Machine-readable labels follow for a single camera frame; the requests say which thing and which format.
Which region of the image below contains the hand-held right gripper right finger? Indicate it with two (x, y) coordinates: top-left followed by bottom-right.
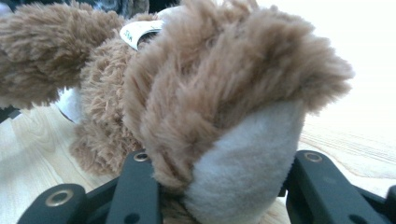
(285, 149), (385, 224)

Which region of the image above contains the brown teddy bear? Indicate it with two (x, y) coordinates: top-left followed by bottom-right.
(0, 0), (357, 224)

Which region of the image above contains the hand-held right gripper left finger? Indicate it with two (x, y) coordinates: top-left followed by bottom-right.
(106, 149), (163, 224)

